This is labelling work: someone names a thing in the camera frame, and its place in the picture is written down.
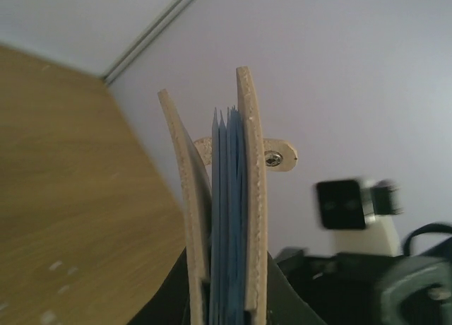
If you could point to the beige card holder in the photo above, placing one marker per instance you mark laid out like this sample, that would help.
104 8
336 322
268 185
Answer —
191 160

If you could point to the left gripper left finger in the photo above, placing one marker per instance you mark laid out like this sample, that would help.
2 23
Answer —
170 304

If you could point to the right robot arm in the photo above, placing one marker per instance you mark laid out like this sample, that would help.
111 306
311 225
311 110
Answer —
350 288

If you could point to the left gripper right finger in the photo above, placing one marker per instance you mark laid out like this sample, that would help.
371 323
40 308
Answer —
284 305

